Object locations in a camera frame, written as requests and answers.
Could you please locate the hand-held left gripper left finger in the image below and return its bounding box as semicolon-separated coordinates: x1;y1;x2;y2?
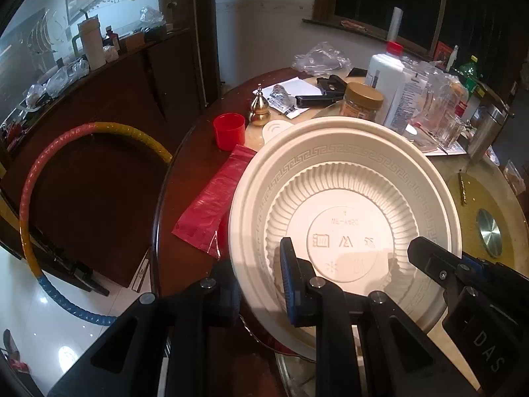
47;258;242;397

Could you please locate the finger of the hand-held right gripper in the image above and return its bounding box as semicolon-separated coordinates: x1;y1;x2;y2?
462;254;529;296
407;237;472;295

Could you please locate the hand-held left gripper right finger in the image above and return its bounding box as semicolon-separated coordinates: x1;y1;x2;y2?
280;237;484;397

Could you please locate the cream ribbed plastic bowl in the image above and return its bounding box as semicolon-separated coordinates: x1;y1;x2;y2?
228;116;463;360

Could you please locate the round steel disc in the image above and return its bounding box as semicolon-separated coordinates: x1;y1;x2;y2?
476;209;503;257

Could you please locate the round gold table mat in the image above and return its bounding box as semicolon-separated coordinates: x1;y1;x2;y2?
452;169;519;265

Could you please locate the clear plastic container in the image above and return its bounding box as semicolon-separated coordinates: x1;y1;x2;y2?
503;159;526;194

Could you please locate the red plastic bag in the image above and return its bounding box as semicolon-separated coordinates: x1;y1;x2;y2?
171;145;258;261

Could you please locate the steel thermos flask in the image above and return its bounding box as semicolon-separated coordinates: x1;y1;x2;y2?
467;105;509;162

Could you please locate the white plastic lid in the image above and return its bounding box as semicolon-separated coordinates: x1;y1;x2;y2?
262;119;293;145

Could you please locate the clear glass pitcher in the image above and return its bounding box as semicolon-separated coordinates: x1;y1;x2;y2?
417;60;468;141

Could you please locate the red plastic cup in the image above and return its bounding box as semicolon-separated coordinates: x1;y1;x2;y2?
213;113;246;152

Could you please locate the brown jar with gold lid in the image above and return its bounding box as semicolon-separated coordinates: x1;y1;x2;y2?
340;82;385;122

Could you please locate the white bottle with red cap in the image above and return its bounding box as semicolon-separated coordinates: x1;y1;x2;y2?
365;41;430;131

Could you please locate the black oblong object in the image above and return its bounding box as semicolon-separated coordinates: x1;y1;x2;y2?
295;94;344;108

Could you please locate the green plastic bottle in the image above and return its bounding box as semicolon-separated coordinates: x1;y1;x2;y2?
459;55;481;92

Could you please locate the white paper sheet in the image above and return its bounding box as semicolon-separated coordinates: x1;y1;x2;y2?
252;76;327;114

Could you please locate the red box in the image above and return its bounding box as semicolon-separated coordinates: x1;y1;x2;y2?
433;41;453;65

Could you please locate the multicoloured hula hoop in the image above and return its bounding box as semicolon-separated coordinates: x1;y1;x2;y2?
19;122;173;327

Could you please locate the dark wooden sideboard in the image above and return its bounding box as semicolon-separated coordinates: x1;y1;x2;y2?
0;29;216;290

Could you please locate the crumpled clear plastic bag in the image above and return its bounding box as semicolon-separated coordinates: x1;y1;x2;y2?
291;41;352;76

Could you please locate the white plastic roll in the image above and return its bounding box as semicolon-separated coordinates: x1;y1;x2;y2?
387;7;403;42

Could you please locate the dark framed window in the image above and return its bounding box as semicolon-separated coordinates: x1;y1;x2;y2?
314;0;529;75

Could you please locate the cream tumbler with handle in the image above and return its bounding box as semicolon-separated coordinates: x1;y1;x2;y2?
72;19;107;71

